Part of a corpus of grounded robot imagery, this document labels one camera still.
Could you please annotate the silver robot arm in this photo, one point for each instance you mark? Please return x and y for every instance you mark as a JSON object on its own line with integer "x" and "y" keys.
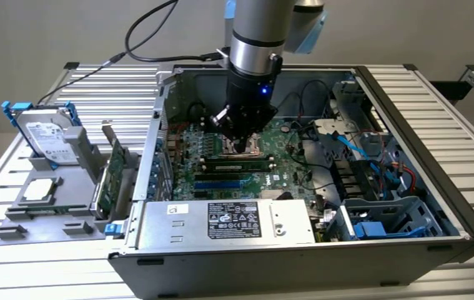
{"x": 257, "y": 28}

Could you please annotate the grey disk bay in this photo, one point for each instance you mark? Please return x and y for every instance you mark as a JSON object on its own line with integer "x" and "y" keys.
{"x": 390, "y": 215}

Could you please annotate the black RAM slot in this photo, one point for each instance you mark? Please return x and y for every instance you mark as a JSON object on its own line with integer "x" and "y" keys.
{"x": 220, "y": 177}

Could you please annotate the round coin battery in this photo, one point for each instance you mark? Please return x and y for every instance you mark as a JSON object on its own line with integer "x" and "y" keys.
{"x": 285, "y": 128}

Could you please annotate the blue RAM slot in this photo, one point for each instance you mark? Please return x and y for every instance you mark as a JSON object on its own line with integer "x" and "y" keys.
{"x": 216, "y": 185}

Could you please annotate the black case fan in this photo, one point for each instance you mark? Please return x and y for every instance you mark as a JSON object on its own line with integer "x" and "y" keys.
{"x": 360, "y": 181}

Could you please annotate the silver hard disk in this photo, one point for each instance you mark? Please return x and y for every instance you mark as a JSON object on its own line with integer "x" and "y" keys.
{"x": 47, "y": 134}

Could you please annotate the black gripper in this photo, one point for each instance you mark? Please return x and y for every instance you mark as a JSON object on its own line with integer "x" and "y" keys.
{"x": 247, "y": 93}

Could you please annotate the blue disk bracket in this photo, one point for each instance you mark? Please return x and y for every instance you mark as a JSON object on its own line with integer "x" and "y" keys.
{"x": 13, "y": 107}

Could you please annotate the CPU socket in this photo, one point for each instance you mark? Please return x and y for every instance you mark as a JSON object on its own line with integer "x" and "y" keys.
{"x": 228, "y": 147}

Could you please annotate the metal drive cage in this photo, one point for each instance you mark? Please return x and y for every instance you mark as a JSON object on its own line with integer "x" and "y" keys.
{"x": 345, "y": 109}

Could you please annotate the green motherboard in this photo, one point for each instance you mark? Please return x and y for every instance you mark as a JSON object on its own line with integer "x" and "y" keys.
{"x": 287, "y": 150}

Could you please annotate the grey parts rack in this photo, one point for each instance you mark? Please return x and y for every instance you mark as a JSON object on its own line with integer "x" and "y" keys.
{"x": 69, "y": 187}

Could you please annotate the blue case latch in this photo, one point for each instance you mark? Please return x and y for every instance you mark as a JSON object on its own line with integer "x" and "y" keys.
{"x": 112, "y": 229}

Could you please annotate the green graphics card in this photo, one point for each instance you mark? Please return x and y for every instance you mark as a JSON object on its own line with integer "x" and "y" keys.
{"x": 113, "y": 168}

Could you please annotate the silver power supply unit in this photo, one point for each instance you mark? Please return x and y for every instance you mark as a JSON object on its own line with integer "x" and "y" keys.
{"x": 203, "y": 223}

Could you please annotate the black open PC case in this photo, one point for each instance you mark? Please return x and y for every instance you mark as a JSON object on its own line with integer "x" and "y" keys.
{"x": 287, "y": 272}

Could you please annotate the silver chipset heatsink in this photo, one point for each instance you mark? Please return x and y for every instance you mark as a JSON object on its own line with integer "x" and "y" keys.
{"x": 276, "y": 195}

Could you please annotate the silver CPU chip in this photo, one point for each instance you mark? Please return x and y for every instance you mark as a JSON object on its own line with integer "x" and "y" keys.
{"x": 40, "y": 189}

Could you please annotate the green RAM stick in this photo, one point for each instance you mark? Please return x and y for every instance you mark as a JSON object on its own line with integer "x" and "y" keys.
{"x": 53, "y": 212}
{"x": 236, "y": 167}

